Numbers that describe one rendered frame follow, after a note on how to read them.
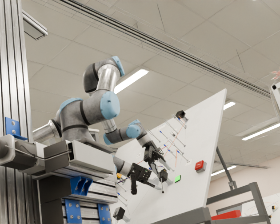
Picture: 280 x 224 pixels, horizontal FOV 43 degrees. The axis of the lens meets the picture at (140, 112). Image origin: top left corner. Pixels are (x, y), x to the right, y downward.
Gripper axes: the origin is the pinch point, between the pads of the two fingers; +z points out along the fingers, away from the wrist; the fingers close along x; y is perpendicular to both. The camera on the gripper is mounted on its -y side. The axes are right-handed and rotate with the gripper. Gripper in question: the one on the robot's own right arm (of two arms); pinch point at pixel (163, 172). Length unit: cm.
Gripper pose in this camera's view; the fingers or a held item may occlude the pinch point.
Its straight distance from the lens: 216.4
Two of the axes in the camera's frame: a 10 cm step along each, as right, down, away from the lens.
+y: 4.4, -2.0, 8.8
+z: 5.5, 8.3, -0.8
